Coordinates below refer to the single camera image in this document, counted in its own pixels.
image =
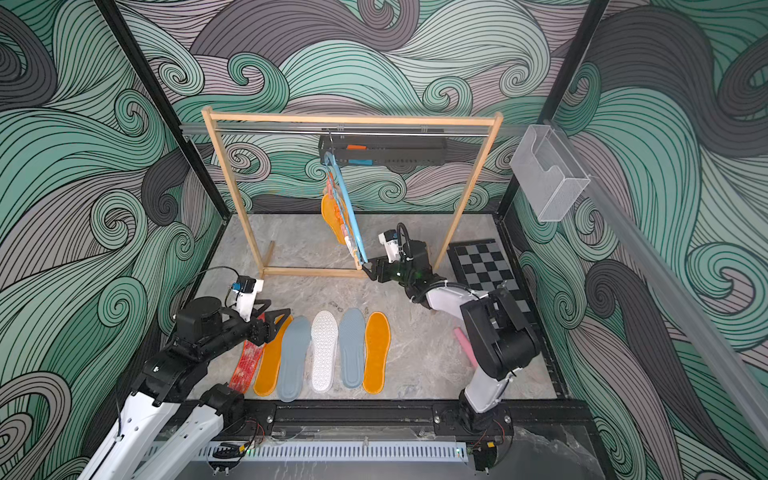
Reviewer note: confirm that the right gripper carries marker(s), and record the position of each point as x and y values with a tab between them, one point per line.
382	268

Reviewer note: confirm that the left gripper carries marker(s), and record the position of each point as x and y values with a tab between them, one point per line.
268	330

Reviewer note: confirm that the grey blue insole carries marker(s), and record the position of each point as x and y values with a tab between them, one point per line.
352	348
295	344

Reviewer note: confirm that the white insole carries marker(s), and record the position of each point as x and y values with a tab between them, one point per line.
324	336

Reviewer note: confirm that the orange insole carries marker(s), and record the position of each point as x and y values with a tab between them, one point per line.
267	376
332	215
377	343

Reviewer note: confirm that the blue clip hanger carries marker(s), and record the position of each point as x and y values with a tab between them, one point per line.
336	186

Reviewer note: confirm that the red patterned insole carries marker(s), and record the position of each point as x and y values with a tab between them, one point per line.
246	367

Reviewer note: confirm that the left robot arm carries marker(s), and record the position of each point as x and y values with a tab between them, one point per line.
205	329

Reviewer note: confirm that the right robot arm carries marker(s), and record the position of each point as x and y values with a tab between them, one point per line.
501	337

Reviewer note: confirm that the black white chessboard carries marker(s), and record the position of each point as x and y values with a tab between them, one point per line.
482	265

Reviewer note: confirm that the pink microphone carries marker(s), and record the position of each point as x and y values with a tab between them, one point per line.
465	345

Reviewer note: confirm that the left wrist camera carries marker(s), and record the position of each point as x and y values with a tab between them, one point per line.
246	289

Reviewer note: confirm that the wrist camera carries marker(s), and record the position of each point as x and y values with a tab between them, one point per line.
246	289
394	245

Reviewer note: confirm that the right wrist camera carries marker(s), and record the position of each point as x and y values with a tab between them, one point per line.
394	245

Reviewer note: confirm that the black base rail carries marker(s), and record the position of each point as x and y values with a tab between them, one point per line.
442	417

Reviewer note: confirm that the black wall tool holder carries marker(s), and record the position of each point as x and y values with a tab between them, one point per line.
398	153

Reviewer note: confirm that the white slotted cable duct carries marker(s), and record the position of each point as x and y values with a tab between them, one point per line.
360	451

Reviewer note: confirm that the clear acrylic wall box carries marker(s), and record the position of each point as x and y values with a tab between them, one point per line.
549	172

